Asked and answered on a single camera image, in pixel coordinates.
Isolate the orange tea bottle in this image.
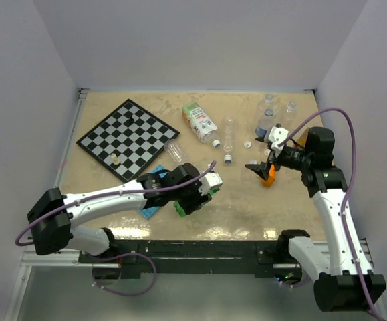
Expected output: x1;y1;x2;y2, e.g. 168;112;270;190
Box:
294;127;310;148

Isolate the green plastic bottle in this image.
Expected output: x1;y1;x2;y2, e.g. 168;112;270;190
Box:
174;189;220;217

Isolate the blue label water bottle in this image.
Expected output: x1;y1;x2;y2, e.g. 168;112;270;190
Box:
255;108;275;138

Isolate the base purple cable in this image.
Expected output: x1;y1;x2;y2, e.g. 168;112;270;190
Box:
92;252;158;296

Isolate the black white chessboard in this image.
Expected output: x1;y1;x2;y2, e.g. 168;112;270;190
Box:
76;99;180;183

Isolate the clear bottle back row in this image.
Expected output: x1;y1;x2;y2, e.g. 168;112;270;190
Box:
256;94;276;116

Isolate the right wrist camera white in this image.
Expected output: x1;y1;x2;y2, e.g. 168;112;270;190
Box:
265;125;289;151

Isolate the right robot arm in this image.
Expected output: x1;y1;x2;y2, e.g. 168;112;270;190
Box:
246;125;386;312

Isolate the aluminium frame rail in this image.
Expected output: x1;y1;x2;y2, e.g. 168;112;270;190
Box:
53;87;90;187

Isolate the orange plastic carrot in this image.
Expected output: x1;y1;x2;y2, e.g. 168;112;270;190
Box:
261;165;276;187

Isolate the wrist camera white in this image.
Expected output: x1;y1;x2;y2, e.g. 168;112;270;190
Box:
199;172;223;195
265;125;289;151

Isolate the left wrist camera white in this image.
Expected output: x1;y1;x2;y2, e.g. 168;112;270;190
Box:
199;172;223;195

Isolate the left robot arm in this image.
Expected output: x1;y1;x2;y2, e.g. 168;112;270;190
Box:
26;163;223;262

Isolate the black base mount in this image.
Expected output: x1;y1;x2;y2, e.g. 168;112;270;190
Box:
79;240;305;283

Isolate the cream chess piece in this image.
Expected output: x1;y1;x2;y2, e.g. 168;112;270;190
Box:
110;154;120;165

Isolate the blue studded baseplate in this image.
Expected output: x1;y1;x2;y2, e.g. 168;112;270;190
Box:
139;165;168;220

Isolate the juice bottle with white label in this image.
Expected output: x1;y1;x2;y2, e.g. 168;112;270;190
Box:
182;102;221;148

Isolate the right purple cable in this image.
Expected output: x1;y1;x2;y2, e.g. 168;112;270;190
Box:
277;107;381;319

